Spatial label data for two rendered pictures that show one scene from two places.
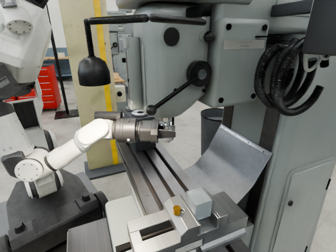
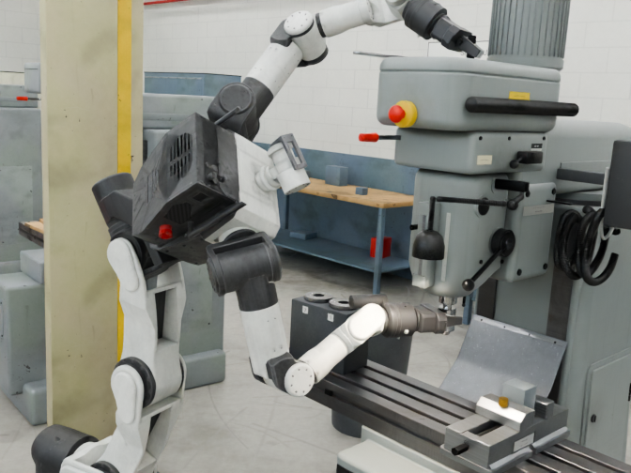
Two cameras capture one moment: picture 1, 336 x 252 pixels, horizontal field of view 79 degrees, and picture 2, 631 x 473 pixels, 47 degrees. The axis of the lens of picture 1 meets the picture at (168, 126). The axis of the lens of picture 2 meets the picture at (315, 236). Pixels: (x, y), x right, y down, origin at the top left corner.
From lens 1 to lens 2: 1.36 m
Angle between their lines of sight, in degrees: 23
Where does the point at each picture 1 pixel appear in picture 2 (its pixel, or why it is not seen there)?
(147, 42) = (458, 210)
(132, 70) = not seen: hidden behind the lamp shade
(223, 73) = (521, 241)
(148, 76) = (454, 247)
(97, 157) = not seen: hidden behind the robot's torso
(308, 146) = (604, 330)
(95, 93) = (96, 278)
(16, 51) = (273, 216)
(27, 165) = (301, 370)
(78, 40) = (75, 150)
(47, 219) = not seen: outside the picture
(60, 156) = (326, 359)
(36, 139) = (169, 362)
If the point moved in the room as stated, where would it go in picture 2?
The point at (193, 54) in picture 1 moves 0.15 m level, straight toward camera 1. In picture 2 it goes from (496, 222) to (526, 234)
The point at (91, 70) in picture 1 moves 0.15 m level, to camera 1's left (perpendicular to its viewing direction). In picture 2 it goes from (438, 245) to (377, 246)
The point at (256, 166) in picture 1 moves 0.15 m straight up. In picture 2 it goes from (549, 363) to (555, 312)
